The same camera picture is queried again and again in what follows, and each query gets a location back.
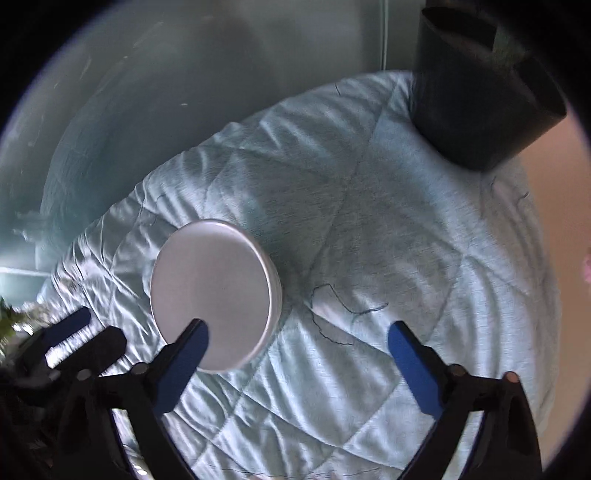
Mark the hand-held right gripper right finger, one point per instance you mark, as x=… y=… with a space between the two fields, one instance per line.
x=415 y=374

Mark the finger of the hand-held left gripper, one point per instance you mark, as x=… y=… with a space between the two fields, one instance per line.
x=69 y=325
x=104 y=346

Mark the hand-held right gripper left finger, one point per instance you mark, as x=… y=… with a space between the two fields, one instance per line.
x=184 y=360

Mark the white plate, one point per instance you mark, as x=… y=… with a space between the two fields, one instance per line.
x=207 y=277

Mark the green leafy plant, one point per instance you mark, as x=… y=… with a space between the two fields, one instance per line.
x=9 y=323

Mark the light green quilted blanket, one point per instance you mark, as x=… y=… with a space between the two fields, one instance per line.
x=346 y=254

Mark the dark tapered object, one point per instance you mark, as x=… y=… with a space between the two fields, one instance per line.
x=461 y=92

